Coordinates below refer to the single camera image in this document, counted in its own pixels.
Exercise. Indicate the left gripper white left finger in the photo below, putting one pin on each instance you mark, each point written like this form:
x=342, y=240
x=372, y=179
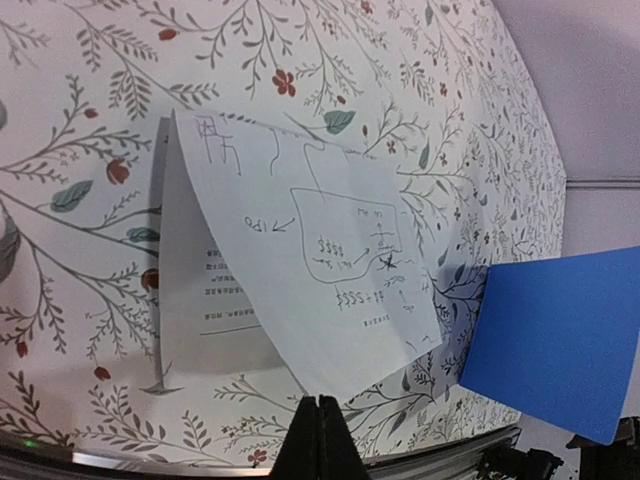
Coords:
x=298, y=456

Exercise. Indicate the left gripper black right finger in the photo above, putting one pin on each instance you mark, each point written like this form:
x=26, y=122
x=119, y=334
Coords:
x=338, y=456

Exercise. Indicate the hand drawn sketch paper sheet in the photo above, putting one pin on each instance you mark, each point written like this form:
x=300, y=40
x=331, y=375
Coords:
x=321, y=242

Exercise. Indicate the blue folder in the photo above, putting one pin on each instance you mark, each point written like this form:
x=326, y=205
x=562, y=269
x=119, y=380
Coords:
x=557, y=339

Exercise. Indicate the bottom printed paper sheet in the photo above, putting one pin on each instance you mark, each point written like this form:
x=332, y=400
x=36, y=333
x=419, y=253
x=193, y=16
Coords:
x=207, y=324

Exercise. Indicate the floral patterned table mat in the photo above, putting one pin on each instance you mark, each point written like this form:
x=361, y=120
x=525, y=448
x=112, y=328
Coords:
x=438, y=87

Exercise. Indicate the aluminium front rail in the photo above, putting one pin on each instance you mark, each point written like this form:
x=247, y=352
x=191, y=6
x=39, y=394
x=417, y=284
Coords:
x=22, y=459

